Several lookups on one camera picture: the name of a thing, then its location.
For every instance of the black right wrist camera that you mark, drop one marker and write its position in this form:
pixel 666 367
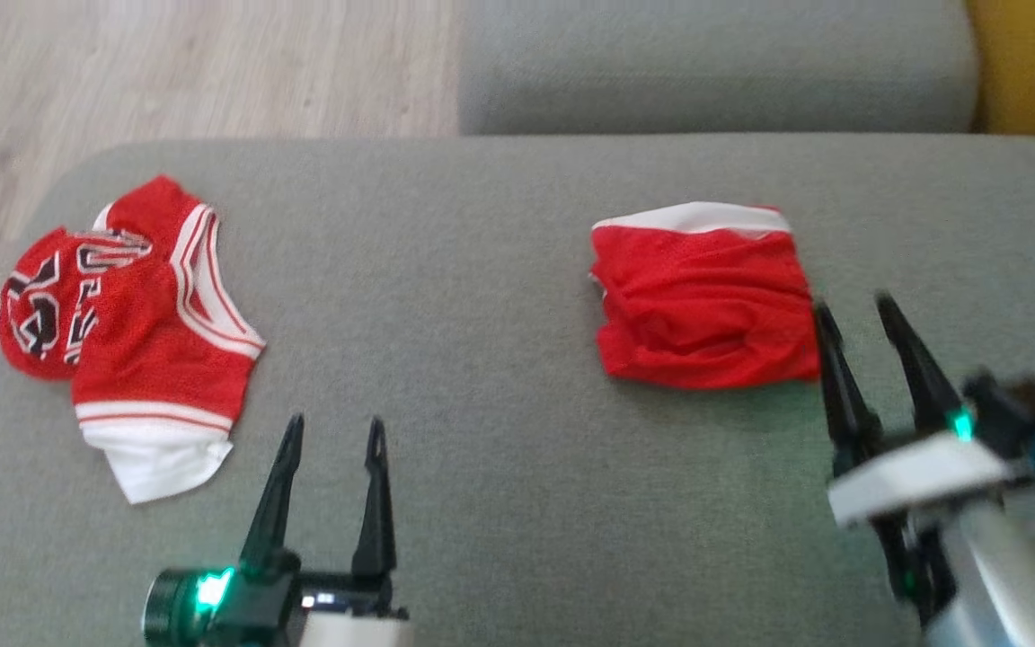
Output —
pixel 1012 409

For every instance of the yellow sofa cushion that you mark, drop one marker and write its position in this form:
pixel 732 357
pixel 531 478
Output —
pixel 1034 63

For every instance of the grey sofa back cushion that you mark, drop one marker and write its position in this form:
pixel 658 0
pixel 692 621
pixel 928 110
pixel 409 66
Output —
pixel 715 63

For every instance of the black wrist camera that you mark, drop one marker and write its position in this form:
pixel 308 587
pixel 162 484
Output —
pixel 1012 409
pixel 181 607

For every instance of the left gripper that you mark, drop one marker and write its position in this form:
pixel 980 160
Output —
pixel 338 620

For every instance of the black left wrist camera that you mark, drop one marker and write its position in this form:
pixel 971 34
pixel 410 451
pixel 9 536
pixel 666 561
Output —
pixel 181 607

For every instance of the red shorts white trim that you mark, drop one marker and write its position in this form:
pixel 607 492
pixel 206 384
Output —
pixel 706 314

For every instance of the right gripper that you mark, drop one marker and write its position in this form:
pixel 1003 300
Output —
pixel 922 476

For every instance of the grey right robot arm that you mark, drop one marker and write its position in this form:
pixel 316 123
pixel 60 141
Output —
pixel 1012 584

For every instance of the red white printed jersey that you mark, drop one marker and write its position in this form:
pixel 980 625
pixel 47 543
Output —
pixel 158 359

